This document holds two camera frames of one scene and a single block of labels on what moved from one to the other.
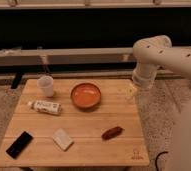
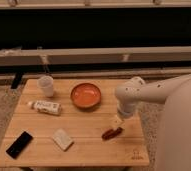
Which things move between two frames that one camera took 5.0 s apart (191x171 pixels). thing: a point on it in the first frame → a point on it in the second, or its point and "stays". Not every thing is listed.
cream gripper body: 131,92 → 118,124
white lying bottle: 47,107 stays
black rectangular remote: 19,145 stays
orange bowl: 86,95 stays
